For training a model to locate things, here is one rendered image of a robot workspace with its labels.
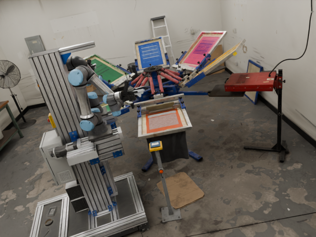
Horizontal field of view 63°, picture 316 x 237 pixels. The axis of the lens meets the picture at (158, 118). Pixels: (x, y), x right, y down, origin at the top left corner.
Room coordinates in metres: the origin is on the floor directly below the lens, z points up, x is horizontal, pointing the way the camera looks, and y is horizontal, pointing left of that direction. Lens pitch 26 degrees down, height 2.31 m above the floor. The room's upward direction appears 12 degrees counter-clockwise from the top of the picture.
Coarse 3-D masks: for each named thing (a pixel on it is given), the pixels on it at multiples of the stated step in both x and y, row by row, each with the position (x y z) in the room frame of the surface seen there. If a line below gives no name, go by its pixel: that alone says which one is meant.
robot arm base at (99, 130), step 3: (102, 123) 2.17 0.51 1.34; (96, 126) 2.13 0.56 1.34; (99, 126) 2.14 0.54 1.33; (102, 126) 2.15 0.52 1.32; (105, 126) 2.18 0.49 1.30; (93, 129) 2.15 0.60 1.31; (96, 129) 2.13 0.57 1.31; (99, 129) 2.13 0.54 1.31; (102, 129) 2.14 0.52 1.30; (105, 129) 2.16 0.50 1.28; (93, 132) 2.14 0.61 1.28; (96, 132) 2.12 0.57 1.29; (99, 132) 2.12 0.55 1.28; (102, 132) 2.13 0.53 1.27
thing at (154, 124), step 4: (156, 112) 3.01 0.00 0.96; (160, 112) 2.99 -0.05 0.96; (160, 116) 2.88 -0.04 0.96; (148, 120) 2.83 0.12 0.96; (152, 120) 2.81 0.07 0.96; (156, 120) 2.78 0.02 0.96; (160, 120) 2.76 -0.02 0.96; (148, 124) 2.73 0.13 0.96; (152, 124) 2.71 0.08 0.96; (156, 124) 2.69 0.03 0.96; (160, 124) 2.66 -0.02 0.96; (148, 128) 2.62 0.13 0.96; (152, 128) 2.60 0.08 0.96; (156, 128) 2.58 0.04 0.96; (160, 128) 2.56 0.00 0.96; (164, 128) 2.54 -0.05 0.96; (148, 132) 2.53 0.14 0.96; (152, 132) 2.51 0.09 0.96
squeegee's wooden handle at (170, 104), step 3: (171, 102) 2.99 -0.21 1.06; (153, 105) 3.01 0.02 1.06; (156, 105) 3.00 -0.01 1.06; (159, 105) 2.99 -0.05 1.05; (162, 105) 2.99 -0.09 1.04; (165, 105) 2.99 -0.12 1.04; (168, 105) 2.99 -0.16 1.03; (171, 105) 2.99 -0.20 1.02; (147, 108) 3.00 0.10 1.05; (150, 108) 2.99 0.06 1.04; (153, 108) 2.99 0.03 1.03; (156, 108) 2.99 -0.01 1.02; (159, 108) 2.99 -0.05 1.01; (162, 108) 2.99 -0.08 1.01; (165, 108) 2.99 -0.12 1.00
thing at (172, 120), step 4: (176, 108) 3.01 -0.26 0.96; (176, 112) 2.89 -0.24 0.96; (164, 116) 2.85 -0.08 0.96; (168, 116) 2.83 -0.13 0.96; (172, 116) 2.81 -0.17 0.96; (176, 116) 2.78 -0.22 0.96; (164, 120) 2.74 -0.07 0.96; (168, 120) 2.72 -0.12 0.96; (172, 120) 2.70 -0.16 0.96; (176, 120) 2.67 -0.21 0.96; (180, 120) 2.65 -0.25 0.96; (164, 124) 2.64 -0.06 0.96; (168, 124) 2.62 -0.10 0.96; (172, 124) 2.60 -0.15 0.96; (176, 124) 2.58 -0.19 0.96; (180, 124) 2.56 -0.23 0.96; (168, 128) 2.52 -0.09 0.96
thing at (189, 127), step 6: (168, 102) 3.18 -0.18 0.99; (174, 102) 3.15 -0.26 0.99; (144, 108) 3.16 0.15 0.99; (186, 114) 2.71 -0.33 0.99; (138, 120) 2.82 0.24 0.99; (186, 120) 2.55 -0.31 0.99; (138, 126) 2.65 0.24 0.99; (186, 126) 2.42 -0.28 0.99; (138, 132) 2.52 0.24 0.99; (156, 132) 2.43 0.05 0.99; (162, 132) 2.41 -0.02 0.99; (168, 132) 2.40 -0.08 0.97; (174, 132) 2.40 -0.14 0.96; (144, 138) 2.41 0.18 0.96
